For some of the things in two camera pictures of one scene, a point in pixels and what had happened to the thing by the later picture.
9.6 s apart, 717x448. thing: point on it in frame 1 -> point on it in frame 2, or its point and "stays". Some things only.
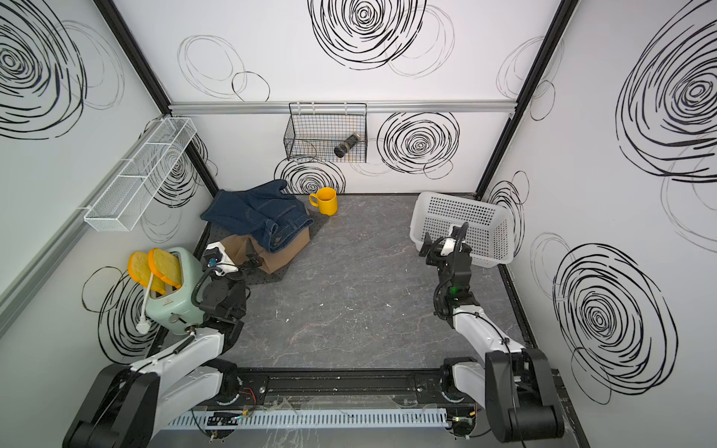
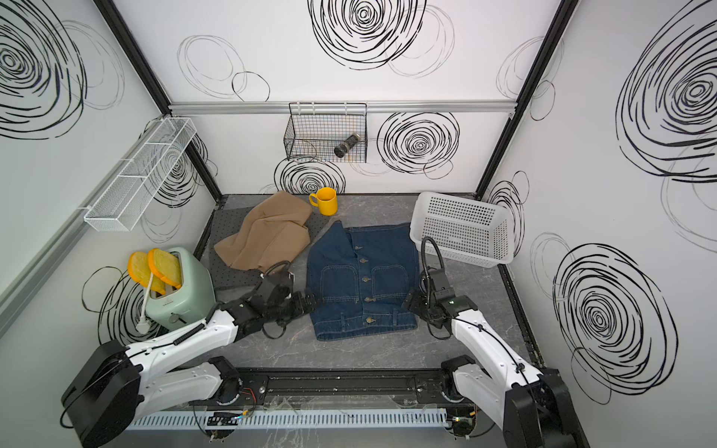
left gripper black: x=240 y=271 -> x=302 y=306
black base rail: x=338 y=385 stays
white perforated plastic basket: x=490 y=229 stays
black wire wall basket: x=316 y=129 stays
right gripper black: x=437 y=251 -> x=413 y=301
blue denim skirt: x=275 y=212 -> x=358 y=278
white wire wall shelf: x=123 y=201 stays
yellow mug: x=327 y=201 stays
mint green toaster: x=175 y=313 stays
